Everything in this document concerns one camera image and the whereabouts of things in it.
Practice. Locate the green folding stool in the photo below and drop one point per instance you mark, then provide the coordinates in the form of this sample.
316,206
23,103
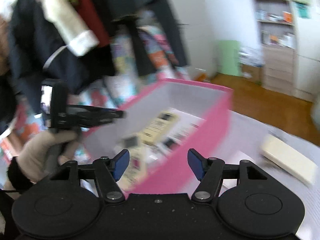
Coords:
228,57

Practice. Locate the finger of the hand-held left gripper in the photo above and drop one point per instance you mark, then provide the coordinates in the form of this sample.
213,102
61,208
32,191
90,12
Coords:
110,118
95,108

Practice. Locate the small cardboard box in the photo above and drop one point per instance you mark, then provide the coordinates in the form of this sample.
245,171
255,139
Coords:
252,72

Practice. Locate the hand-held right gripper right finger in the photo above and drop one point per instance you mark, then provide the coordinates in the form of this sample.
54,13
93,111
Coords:
196,165

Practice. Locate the person's left forearm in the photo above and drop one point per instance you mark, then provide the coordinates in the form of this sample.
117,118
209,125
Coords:
17,177

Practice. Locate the dark navy coat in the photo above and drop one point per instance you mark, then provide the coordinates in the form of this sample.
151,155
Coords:
37,55

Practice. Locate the teal hanging tag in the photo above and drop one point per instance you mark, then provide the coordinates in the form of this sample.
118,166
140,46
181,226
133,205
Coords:
302,10

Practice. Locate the red hanging garment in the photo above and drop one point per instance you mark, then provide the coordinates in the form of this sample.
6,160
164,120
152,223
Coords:
92,12

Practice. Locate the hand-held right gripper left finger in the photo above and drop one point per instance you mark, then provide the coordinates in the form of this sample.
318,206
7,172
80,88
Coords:
121,165

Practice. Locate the yellowed remote control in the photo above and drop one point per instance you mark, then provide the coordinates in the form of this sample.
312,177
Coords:
160,127

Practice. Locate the light wooden wardrobe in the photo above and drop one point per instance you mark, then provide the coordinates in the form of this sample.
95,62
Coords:
307,55

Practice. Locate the white quilted table cloth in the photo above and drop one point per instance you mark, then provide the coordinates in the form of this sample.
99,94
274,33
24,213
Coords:
250,135

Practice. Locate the cream fleece garment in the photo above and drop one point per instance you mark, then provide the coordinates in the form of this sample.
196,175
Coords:
65,22

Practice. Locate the pink cardboard box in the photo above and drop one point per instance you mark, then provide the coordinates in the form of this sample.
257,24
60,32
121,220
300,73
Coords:
207,135

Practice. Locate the orange bottle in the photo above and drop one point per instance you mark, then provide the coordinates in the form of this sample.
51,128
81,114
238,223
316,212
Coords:
287,17

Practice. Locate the dark grey hooded garment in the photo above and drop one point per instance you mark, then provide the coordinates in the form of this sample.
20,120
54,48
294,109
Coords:
170,17

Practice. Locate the light wooden shelf unit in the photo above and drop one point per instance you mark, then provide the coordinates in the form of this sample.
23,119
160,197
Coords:
277,65

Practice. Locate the person's left hand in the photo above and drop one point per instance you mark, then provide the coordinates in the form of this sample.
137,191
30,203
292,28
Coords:
37,155

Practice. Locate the white packages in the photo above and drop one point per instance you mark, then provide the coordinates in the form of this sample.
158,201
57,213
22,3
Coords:
250,55

